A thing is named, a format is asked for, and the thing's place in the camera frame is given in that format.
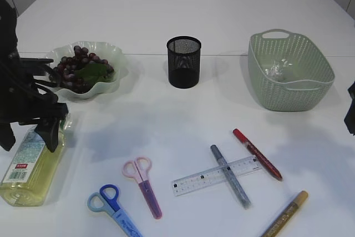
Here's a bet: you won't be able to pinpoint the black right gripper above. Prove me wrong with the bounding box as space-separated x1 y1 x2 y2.
344 82 355 135

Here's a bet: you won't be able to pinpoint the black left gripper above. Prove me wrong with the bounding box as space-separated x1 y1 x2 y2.
0 53 69 154

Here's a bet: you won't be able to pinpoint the yellow tea bottle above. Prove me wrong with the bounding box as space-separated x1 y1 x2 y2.
1 114 72 207

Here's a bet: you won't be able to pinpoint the purple grape bunch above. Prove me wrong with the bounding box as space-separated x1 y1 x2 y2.
54 46 115 94

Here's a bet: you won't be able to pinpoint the clear plastic sheet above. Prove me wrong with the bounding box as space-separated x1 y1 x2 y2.
263 58 293 82

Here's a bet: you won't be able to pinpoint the blue scissors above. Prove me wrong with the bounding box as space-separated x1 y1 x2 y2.
87 184 143 237

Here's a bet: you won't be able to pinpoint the pink scissors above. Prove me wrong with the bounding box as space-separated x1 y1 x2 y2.
122 157 163 220

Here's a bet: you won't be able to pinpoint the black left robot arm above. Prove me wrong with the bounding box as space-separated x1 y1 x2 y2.
1 0 68 152

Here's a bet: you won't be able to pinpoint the green plastic basket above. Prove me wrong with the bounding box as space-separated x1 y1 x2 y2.
248 31 335 112

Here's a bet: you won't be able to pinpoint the red marker pen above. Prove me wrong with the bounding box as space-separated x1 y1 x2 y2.
232 129 283 181

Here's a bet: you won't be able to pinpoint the gold marker pen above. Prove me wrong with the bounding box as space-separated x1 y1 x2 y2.
261 190 308 237

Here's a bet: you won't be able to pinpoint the green wavy plastic plate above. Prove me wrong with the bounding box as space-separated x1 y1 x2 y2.
46 41 125 101

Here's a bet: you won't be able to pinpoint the grey marker pen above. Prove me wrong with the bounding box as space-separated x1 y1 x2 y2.
210 144 251 209

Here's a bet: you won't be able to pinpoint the clear plastic ruler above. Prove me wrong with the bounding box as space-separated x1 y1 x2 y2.
171 156 261 196

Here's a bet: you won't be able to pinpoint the black mesh pen holder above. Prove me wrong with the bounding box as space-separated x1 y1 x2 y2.
166 36 201 89

